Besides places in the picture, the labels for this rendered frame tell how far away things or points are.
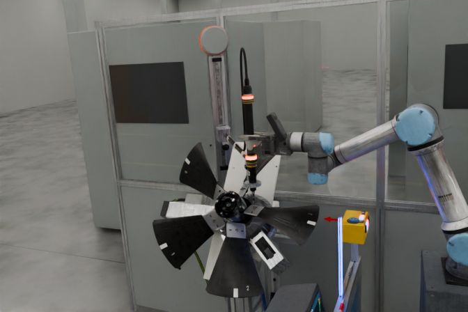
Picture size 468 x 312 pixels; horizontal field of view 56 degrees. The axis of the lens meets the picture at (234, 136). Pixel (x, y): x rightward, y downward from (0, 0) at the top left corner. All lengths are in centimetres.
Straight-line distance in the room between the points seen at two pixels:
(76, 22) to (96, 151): 352
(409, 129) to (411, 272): 125
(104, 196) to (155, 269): 168
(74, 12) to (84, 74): 333
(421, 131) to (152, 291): 234
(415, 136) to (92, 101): 349
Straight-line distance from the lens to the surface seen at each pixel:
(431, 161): 153
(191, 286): 311
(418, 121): 149
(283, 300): 116
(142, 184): 297
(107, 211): 474
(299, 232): 172
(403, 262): 258
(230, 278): 177
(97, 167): 463
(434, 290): 172
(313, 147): 163
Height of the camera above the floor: 187
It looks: 12 degrees down
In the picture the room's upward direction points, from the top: 4 degrees counter-clockwise
